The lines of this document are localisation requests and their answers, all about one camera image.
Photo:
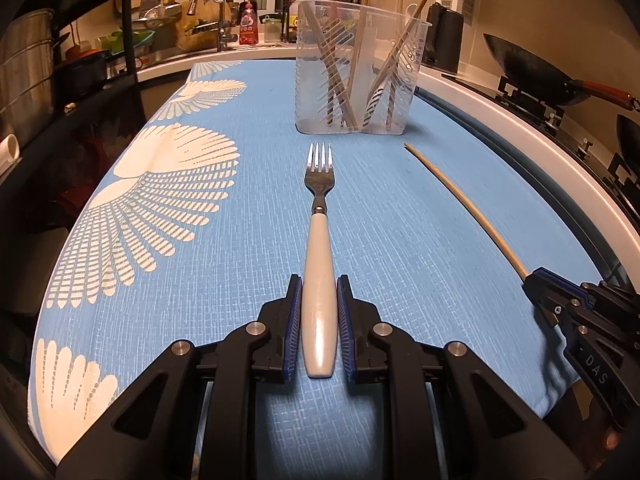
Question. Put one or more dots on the red soap pouch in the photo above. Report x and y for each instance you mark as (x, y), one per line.
(248, 25)

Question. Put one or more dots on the black electric kettle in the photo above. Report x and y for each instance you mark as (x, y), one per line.
(447, 40)

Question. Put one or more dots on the blue tablecloth white shell print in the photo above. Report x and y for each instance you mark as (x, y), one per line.
(425, 260)

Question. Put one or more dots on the black burner grate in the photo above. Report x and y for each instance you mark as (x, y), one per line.
(545, 110)
(622, 175)

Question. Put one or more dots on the white pipe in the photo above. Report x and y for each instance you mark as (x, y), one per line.
(10, 155)

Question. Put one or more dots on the black gas stove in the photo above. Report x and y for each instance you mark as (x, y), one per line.
(560, 132)

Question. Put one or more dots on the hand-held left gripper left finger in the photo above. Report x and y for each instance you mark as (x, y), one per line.
(296, 340)

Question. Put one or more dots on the wooden cutting board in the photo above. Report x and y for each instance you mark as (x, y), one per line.
(200, 15)

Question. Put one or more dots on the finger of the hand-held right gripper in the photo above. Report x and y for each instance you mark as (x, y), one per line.
(545, 302)
(562, 287)

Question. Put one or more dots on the large steel pot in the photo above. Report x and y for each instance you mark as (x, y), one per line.
(25, 75)

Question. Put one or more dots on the black metal shelf rack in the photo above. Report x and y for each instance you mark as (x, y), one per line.
(129, 25)

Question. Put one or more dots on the steel bowl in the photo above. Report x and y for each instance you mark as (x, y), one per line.
(155, 22)

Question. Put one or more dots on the metal kitchen faucet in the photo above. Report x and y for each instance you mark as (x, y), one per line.
(220, 35)

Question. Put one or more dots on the thin light wooden chopstick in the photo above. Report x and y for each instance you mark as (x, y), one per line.
(495, 231)

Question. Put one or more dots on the dark round pan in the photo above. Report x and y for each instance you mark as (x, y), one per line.
(631, 145)

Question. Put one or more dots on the clear plastic utensil holder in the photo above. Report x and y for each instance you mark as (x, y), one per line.
(415, 60)

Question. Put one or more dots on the green bowl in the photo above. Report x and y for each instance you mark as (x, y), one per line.
(140, 40)

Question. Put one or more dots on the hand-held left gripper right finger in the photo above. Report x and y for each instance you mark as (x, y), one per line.
(345, 340)

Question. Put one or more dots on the metal stove knob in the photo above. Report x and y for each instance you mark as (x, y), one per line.
(587, 148)

